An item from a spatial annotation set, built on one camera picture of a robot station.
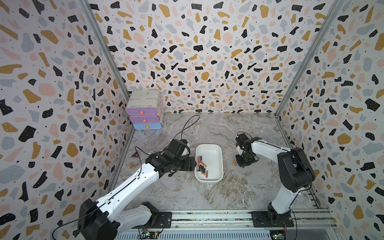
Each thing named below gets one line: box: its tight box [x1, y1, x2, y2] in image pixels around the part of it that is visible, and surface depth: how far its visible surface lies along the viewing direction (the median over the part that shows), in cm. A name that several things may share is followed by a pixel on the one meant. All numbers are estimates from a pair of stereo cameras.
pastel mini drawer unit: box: [125, 89, 164, 131], surface depth 103 cm
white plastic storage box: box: [194, 143, 224, 183], surface depth 96 cm
